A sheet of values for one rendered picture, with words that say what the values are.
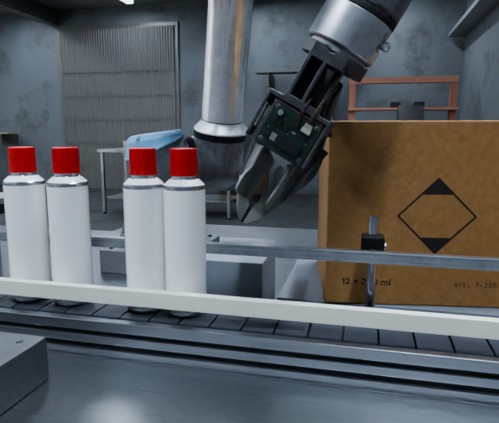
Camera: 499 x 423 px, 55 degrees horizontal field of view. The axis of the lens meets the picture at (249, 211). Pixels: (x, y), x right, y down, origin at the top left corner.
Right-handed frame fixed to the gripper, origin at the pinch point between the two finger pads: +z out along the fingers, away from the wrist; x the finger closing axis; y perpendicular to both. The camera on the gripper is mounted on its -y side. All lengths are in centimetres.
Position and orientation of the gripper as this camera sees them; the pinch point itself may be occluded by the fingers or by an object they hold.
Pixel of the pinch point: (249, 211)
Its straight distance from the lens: 57.3
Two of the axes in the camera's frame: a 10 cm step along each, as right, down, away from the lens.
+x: 8.4, 5.3, -1.2
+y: -2.4, 1.6, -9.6
